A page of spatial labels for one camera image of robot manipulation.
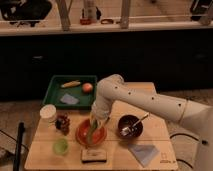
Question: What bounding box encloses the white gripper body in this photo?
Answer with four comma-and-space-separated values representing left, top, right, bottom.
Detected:
91, 100, 112, 120

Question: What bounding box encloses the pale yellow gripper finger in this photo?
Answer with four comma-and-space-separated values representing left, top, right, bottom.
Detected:
89, 115, 100, 130

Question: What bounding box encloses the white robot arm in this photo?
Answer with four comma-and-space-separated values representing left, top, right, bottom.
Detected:
91, 74, 213, 171

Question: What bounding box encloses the red bowl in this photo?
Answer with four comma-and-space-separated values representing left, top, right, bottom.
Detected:
75, 119, 107, 147

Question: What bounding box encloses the dark brown bowl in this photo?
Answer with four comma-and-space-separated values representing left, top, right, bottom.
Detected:
117, 115, 143, 139

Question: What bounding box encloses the wooden block sponge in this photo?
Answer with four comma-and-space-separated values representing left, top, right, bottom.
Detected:
81, 149, 107, 163

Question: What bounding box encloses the green plastic cup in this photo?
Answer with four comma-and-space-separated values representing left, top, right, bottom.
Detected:
53, 138, 68, 155

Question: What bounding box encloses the green plastic tray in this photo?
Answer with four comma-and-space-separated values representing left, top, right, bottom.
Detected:
43, 75, 97, 110

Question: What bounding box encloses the white cup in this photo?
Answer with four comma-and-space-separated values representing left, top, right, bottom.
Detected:
40, 104, 56, 123

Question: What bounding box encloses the grey folded cloth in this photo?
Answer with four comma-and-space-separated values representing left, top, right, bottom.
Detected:
127, 144, 159, 167

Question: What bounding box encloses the black pole stand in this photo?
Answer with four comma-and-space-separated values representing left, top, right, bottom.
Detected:
13, 122, 25, 171

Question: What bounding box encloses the red tape roll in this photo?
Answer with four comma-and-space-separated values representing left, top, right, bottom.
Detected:
101, 19, 114, 24

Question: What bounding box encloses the wooden table leg middle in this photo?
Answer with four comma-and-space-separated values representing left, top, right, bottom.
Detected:
120, 0, 131, 29

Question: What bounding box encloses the wooden table leg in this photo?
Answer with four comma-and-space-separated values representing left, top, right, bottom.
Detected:
120, 0, 131, 29
55, 0, 70, 31

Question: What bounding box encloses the wooden table leg left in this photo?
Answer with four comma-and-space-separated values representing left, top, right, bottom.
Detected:
55, 0, 70, 31

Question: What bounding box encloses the black office chair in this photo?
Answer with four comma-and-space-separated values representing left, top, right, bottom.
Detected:
0, 0, 52, 27

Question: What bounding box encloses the black floor cable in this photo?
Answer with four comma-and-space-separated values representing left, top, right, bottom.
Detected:
169, 132, 209, 171

